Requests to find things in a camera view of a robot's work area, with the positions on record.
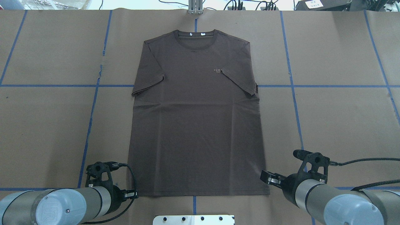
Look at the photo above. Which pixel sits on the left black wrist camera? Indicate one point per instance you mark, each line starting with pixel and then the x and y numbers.
pixel 99 174

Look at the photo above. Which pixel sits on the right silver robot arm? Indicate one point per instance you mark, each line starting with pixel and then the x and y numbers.
pixel 332 206

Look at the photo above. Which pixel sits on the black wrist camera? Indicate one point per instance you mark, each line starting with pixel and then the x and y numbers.
pixel 99 174
pixel 314 166

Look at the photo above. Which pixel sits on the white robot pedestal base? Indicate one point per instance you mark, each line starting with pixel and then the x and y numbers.
pixel 194 220

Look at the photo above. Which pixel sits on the dark brown t-shirt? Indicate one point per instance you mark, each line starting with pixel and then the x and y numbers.
pixel 196 125

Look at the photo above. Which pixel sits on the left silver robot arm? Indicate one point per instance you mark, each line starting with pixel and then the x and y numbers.
pixel 68 206

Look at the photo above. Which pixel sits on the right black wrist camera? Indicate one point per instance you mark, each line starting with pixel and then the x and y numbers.
pixel 314 166

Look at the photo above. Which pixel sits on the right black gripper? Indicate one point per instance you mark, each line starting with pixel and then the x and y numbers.
pixel 289 182

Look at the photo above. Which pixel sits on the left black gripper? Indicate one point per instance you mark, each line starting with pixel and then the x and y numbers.
pixel 116 194

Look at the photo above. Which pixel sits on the aluminium frame post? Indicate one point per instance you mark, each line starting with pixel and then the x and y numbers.
pixel 195 7

